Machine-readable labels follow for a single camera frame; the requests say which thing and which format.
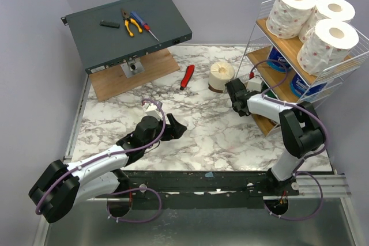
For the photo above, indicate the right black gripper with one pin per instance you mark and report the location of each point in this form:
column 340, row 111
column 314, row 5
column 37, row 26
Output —
column 236, row 95

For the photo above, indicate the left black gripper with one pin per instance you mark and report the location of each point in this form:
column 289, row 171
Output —
column 175, row 131

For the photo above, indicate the cream roll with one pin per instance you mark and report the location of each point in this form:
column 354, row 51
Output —
column 220, row 73

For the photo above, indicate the blue Tempo tissue roll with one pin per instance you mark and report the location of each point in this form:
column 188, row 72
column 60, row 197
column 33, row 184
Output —
column 277, row 62

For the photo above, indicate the floral roll back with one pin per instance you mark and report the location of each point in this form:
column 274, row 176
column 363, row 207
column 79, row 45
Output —
column 330, row 42

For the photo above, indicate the floral roll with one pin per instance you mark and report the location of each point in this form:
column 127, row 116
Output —
column 287, row 17
column 330, row 42
column 327, row 9

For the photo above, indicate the floral roll front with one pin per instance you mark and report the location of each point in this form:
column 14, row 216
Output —
column 327, row 9

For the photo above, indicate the green roll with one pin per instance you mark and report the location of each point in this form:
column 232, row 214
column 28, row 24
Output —
column 269, row 93

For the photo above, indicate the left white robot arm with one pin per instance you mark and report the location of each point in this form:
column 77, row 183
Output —
column 61, row 185

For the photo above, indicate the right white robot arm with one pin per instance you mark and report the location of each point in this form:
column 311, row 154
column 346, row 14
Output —
column 303, row 133

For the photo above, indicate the middle wooden shelf board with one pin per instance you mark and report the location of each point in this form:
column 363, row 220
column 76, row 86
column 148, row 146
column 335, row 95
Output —
column 272, row 77

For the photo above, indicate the wooden shelf board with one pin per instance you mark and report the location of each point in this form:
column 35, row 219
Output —
column 289, row 48
column 267, row 126
column 272, row 77

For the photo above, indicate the bottom wooden shelf board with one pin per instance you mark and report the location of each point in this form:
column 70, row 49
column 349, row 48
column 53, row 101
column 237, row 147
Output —
column 267, row 126

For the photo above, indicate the top wooden shelf board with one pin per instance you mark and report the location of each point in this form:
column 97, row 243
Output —
column 289, row 48

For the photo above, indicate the red utility knife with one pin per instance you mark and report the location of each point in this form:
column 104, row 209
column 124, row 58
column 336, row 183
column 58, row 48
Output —
column 187, row 77

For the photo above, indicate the wooden board under chassis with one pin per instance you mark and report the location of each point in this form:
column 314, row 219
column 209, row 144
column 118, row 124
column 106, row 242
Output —
column 118, row 79

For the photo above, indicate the blue red screwdriver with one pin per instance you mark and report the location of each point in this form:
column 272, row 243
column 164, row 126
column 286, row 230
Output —
column 141, row 21

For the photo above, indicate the dark grey rack chassis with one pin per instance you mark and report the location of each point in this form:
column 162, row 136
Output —
column 122, row 31

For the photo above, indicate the black bit holder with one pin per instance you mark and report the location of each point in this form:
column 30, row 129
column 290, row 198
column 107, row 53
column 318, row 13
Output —
column 109, row 24

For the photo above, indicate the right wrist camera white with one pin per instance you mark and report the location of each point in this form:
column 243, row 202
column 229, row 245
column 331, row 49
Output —
column 255, row 84

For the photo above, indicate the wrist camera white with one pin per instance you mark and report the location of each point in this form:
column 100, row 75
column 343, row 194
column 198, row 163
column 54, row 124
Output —
column 255, row 84
column 152, row 110

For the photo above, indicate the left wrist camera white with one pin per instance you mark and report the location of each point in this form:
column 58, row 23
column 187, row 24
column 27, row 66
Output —
column 152, row 110

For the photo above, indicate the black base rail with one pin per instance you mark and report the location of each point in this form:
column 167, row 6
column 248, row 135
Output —
column 148, row 190

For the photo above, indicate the white wire shelf rack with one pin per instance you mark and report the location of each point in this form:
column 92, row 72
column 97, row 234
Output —
column 358, row 53

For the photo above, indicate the yellow handled pliers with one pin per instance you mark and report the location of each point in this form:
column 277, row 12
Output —
column 129, row 20

